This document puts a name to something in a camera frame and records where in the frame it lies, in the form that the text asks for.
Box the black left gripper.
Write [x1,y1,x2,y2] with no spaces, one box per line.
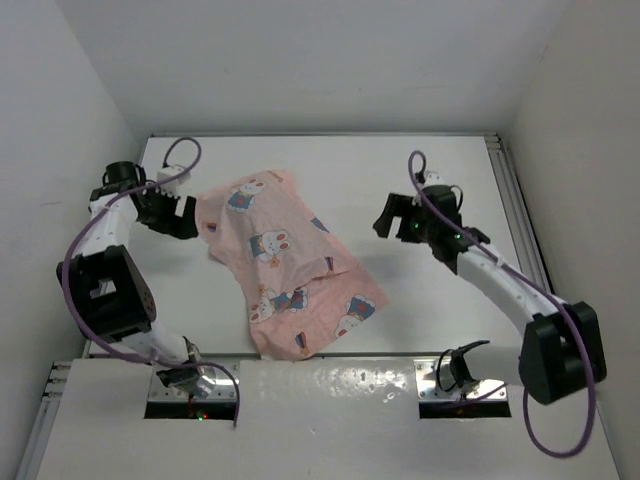
[136,184,196,240]

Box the pink cartoon print pillowcase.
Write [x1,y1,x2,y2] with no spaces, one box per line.
[194,170,389,361]

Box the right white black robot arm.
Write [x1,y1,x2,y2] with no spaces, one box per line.
[373,184,607,405]

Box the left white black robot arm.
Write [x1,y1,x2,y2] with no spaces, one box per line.
[56,162,206,397]

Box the white front cover board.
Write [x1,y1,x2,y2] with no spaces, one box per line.
[39,358,617,479]

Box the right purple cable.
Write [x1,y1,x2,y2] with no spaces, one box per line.
[407,150,599,457]

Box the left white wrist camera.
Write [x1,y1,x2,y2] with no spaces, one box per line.
[156,165,191,197]

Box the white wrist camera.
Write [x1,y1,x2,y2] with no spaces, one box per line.
[156,165,191,197]
[423,171,446,187]

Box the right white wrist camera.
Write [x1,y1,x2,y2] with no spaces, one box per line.
[423,171,446,187]

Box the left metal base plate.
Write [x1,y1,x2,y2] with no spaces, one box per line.
[148,366,236,402]

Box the metal base plate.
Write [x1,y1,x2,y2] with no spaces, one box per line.
[414,357,508,404]
[148,366,236,402]

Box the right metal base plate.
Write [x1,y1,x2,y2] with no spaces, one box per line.
[414,357,508,404]

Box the left aluminium frame rail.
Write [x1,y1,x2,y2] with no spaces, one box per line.
[16,361,72,480]

